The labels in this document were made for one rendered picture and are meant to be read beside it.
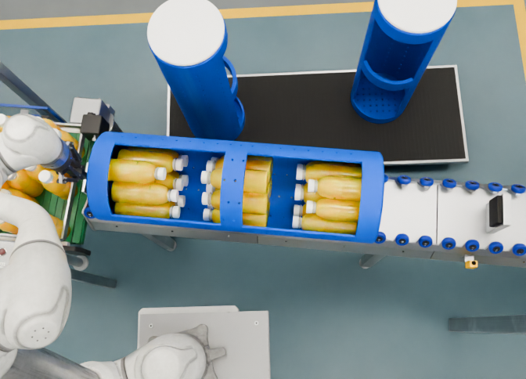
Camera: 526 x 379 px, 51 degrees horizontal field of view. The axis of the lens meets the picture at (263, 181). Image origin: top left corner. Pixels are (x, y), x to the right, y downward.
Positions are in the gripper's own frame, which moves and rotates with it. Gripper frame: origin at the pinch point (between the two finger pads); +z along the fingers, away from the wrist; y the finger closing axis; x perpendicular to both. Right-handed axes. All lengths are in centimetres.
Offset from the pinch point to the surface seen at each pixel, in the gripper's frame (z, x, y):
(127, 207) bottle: 7.3, 13.6, 7.9
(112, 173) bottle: -2.0, 10.3, -0.6
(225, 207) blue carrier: -3.5, 46.1, 7.5
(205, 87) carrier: 32, 28, -46
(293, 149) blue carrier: -3, 65, -12
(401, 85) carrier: 56, 106, -63
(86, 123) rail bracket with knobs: 16.3, -8.4, -22.3
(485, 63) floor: 116, 162, -108
